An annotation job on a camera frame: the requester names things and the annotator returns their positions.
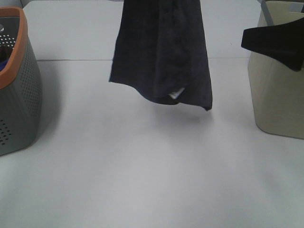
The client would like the blue cloth in basket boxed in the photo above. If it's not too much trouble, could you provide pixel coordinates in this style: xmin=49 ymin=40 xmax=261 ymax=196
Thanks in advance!
xmin=0 ymin=60 xmax=8 ymax=71

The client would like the grey perforated basket orange rim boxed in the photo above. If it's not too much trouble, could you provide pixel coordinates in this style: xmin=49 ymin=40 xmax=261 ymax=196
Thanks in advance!
xmin=0 ymin=7 xmax=42 ymax=155

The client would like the beige basket with grey rim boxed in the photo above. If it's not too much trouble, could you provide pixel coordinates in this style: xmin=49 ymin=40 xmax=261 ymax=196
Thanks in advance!
xmin=248 ymin=0 xmax=304 ymax=139

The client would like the dark navy towel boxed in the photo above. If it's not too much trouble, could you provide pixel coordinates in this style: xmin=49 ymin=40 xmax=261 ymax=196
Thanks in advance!
xmin=109 ymin=0 xmax=213 ymax=111

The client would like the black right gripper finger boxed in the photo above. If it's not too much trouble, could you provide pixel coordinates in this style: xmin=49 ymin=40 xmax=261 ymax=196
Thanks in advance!
xmin=241 ymin=18 xmax=304 ymax=72

